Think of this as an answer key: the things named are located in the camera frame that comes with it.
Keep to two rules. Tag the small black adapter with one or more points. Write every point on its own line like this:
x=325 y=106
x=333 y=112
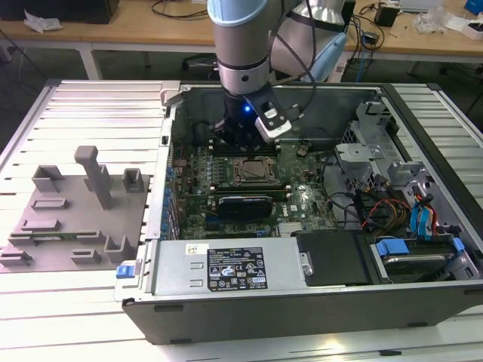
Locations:
x=370 y=38

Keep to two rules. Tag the black graphics card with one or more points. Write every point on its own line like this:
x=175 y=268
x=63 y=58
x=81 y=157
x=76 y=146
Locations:
x=245 y=207

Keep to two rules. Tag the grey parts rack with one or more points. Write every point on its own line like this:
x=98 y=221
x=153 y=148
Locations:
x=75 y=222

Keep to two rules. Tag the black plastic bay cover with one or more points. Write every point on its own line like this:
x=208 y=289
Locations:
x=332 y=256

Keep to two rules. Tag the clear plastic bags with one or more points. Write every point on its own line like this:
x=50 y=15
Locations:
x=428 y=20

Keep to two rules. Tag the silver CPU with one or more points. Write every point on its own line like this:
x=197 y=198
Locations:
x=253 y=169

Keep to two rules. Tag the white cardboard box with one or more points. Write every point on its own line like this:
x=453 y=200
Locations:
x=458 y=23

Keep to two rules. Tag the green motherboard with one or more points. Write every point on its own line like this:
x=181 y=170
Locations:
x=196 y=169

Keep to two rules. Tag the blue case latch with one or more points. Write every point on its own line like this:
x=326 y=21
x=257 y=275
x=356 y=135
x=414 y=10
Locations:
x=125 y=272

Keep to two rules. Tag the CPU socket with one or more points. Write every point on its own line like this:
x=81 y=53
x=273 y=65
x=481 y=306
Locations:
x=273 y=177

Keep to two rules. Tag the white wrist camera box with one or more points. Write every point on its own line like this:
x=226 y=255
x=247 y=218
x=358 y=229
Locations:
x=277 y=130

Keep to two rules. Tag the wide black computer box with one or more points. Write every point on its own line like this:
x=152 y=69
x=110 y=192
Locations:
x=75 y=9

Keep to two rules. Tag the black chair base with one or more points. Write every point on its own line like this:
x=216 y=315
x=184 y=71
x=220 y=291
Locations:
x=198 y=60

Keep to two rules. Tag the open black PC case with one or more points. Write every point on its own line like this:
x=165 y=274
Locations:
x=264 y=316

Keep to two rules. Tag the green RAM stick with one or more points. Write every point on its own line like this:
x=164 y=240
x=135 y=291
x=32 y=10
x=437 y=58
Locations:
x=56 y=238

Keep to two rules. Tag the small black box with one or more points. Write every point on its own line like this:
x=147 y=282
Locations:
x=386 y=16

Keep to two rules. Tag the small silver heatsink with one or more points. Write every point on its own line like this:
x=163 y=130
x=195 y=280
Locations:
x=292 y=229

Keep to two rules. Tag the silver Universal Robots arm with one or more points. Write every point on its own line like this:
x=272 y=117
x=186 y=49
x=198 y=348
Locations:
x=241 y=45

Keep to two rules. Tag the grey power supply unit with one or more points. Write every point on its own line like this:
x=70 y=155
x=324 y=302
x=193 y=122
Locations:
x=177 y=260

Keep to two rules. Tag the crumpled white wrap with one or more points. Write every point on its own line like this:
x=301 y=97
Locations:
x=41 y=22

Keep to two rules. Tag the wooden desk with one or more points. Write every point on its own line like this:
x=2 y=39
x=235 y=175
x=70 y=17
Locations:
x=132 y=32

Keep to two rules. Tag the hard disk in blue carrier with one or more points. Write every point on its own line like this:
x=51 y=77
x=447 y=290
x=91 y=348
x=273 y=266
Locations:
x=411 y=269

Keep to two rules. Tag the RAM slot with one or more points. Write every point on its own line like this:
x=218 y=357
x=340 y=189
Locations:
x=249 y=189
x=273 y=146
x=249 y=185
x=220 y=150
x=222 y=154
x=281 y=197
x=249 y=192

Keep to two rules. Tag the metal drive cage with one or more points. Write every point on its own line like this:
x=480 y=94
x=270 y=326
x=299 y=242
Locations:
x=354 y=151

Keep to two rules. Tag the round coin battery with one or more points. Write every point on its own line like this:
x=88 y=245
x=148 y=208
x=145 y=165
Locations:
x=302 y=151

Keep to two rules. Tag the blue box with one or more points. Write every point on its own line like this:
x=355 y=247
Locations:
x=474 y=7

